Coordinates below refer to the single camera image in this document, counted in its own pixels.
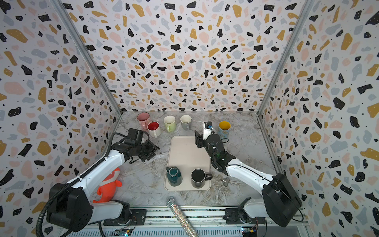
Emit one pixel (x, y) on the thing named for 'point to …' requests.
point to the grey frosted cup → (186, 122)
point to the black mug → (199, 177)
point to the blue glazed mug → (224, 127)
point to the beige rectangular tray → (182, 152)
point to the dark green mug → (174, 176)
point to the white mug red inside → (153, 128)
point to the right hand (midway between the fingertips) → (200, 130)
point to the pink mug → (143, 117)
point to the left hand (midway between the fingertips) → (161, 149)
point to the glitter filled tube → (170, 203)
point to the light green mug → (170, 123)
